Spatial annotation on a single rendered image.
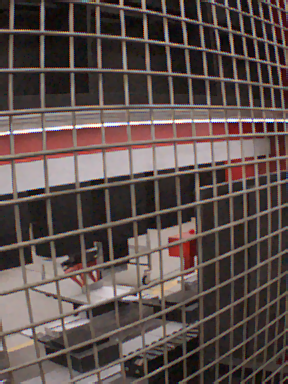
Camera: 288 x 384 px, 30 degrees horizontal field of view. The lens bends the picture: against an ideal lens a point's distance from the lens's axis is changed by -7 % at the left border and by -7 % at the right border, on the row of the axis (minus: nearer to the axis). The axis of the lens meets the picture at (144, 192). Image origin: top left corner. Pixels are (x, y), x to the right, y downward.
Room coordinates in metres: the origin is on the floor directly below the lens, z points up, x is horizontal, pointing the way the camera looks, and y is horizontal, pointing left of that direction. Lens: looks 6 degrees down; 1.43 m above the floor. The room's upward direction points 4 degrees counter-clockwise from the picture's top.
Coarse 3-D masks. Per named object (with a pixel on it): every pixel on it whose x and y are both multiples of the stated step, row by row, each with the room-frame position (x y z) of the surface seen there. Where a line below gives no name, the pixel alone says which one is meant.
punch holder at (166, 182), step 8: (184, 168) 1.63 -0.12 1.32; (184, 176) 1.63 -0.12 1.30; (152, 184) 1.55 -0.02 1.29; (160, 184) 1.54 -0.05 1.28; (168, 184) 1.57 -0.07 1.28; (184, 184) 1.63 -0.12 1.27; (152, 192) 1.55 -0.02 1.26; (160, 192) 1.54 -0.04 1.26; (168, 192) 1.57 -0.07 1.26; (184, 192) 1.62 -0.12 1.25; (152, 200) 1.55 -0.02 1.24; (160, 200) 1.54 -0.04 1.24; (168, 200) 1.57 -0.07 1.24; (176, 200) 1.59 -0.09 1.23; (184, 200) 1.62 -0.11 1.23; (152, 208) 1.55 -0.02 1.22; (160, 208) 1.54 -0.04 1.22; (168, 208) 1.57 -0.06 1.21; (160, 216) 1.54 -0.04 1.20; (168, 216) 1.56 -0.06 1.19; (176, 216) 1.59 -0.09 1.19; (184, 216) 1.62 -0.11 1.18; (152, 224) 1.56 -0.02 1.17; (168, 224) 1.56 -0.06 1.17; (176, 224) 1.59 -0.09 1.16
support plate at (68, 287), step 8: (64, 280) 1.64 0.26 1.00; (72, 280) 1.64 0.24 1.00; (80, 280) 1.63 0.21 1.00; (88, 280) 1.63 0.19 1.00; (32, 288) 1.55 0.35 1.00; (40, 288) 1.54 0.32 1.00; (48, 288) 1.54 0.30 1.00; (64, 288) 1.54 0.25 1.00; (72, 288) 1.54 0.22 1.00; (80, 288) 1.54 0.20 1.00; (120, 288) 1.52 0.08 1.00; (128, 288) 1.52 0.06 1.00; (56, 296) 1.48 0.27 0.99; (64, 296) 1.46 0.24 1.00; (72, 296) 1.46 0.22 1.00; (80, 296) 1.45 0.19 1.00
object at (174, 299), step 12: (120, 300) 1.41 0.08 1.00; (132, 300) 1.38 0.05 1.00; (144, 300) 1.38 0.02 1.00; (156, 300) 1.37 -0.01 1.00; (168, 300) 1.27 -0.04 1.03; (180, 300) 1.26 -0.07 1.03; (156, 312) 1.27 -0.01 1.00; (168, 312) 1.25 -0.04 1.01; (180, 312) 1.22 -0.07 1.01; (192, 312) 1.22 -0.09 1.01
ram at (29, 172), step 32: (96, 128) 1.37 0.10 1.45; (160, 128) 1.56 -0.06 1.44; (224, 128) 1.81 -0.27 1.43; (256, 128) 1.98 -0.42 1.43; (32, 160) 1.21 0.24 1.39; (64, 160) 1.28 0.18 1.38; (96, 160) 1.36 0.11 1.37; (128, 160) 1.45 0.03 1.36; (160, 160) 1.55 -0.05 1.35; (192, 160) 1.66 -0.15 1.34; (224, 160) 1.80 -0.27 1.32; (0, 192) 1.13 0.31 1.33
